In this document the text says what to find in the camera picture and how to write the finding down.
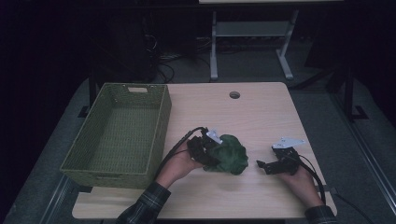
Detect thin black floor cable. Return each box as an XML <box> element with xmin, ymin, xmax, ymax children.
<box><xmin>333</xmin><ymin>192</ymin><xmax>375</xmax><ymax>224</ymax></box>

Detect white metal table frame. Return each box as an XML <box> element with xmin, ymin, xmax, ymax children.
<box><xmin>209</xmin><ymin>8</ymin><xmax>300</xmax><ymax>81</ymax></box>

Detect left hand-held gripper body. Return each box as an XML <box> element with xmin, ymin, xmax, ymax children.
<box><xmin>186</xmin><ymin>127</ymin><xmax>224</xmax><ymax>167</ymax></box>

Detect black metal stand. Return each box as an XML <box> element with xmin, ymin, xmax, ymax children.
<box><xmin>341</xmin><ymin>66</ymin><xmax>370</xmax><ymax>123</ymax></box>

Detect green woven basket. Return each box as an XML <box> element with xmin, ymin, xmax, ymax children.
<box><xmin>60</xmin><ymin>82</ymin><xmax>173</xmax><ymax>190</ymax></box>

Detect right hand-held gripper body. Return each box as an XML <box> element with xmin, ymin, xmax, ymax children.
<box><xmin>271</xmin><ymin>136</ymin><xmax>306</xmax><ymax>176</ymax></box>

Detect green plush hooded garment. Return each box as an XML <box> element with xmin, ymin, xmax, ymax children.
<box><xmin>203</xmin><ymin>133</ymin><xmax>249</xmax><ymax>176</ymax></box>

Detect person's left hand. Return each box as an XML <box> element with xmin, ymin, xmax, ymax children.
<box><xmin>155</xmin><ymin>143</ymin><xmax>205</xmax><ymax>189</ymax></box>

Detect tangle of black floor cables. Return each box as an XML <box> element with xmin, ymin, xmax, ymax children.
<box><xmin>151</xmin><ymin>35</ymin><xmax>213</xmax><ymax>84</ymax></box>

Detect person's right hand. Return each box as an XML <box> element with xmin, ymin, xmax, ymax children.
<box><xmin>277</xmin><ymin>165</ymin><xmax>325</xmax><ymax>209</ymax></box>

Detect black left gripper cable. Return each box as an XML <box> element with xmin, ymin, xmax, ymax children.
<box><xmin>154</xmin><ymin>126</ymin><xmax>208</xmax><ymax>180</ymax></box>

